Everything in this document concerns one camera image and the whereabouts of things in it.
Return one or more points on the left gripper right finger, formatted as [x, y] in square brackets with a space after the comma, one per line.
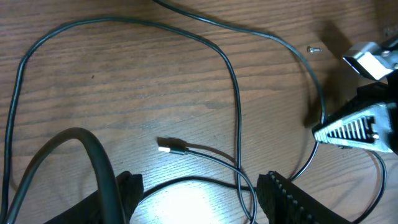
[283, 202]

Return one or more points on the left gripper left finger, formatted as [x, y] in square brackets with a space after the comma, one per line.
[87, 211]

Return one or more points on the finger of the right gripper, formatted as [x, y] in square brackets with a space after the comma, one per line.
[368, 121]

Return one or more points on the small metal screw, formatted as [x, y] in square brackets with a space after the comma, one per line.
[313, 50]

